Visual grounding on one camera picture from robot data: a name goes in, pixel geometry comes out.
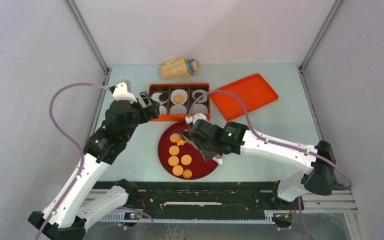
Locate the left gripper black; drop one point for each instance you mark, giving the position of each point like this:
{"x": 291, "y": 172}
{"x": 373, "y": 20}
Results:
{"x": 151, "y": 111}

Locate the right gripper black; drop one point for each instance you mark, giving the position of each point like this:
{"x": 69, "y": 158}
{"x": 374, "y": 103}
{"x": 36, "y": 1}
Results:
{"x": 194, "y": 140}

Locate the dark red round plate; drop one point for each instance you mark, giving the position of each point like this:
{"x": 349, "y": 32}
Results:
{"x": 199, "y": 167}

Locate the black sandwich cookie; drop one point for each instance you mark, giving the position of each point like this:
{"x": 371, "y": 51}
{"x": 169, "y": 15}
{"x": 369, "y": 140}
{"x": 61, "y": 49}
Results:
{"x": 197, "y": 95}
{"x": 163, "y": 97}

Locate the round tan biscuit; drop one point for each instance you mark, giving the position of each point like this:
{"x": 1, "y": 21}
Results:
{"x": 178, "y": 170}
{"x": 186, "y": 159}
{"x": 174, "y": 138}
{"x": 173, "y": 161}
{"x": 173, "y": 150}
{"x": 178, "y": 99}

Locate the orange cookie box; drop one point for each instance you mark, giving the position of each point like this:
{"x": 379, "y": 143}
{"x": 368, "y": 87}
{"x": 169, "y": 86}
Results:
{"x": 172, "y": 112}

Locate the orange box lid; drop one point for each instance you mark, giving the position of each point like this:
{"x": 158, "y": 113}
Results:
{"x": 254, "y": 91}

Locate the metal tongs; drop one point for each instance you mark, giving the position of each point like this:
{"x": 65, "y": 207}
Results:
{"x": 207, "y": 154}

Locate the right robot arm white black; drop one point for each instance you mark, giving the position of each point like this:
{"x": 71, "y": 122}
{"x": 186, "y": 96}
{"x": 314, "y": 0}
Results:
{"x": 314, "y": 162}

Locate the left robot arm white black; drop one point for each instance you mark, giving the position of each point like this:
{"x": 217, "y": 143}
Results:
{"x": 66, "y": 218}

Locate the orange fish cookie lower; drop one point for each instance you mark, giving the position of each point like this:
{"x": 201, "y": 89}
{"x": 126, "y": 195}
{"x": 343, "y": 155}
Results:
{"x": 180, "y": 142}

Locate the swirl tan cookie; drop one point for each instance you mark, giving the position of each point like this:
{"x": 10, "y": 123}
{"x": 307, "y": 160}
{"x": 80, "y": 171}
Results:
{"x": 187, "y": 174}

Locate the beige cloth bundle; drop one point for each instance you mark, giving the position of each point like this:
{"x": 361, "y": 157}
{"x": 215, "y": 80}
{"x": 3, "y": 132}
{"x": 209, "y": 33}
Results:
{"x": 179, "y": 68}

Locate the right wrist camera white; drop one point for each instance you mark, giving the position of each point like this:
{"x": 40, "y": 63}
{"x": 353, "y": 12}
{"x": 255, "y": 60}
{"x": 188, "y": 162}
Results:
{"x": 198, "y": 117}

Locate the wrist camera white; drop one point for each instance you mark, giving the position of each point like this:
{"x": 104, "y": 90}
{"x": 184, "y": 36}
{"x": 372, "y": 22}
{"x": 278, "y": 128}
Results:
{"x": 121, "y": 91}
{"x": 198, "y": 117}

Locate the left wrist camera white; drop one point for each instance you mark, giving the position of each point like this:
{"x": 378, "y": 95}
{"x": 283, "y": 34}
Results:
{"x": 121, "y": 91}

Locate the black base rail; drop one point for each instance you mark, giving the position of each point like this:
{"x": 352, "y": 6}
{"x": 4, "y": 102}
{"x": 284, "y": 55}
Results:
{"x": 218, "y": 201}

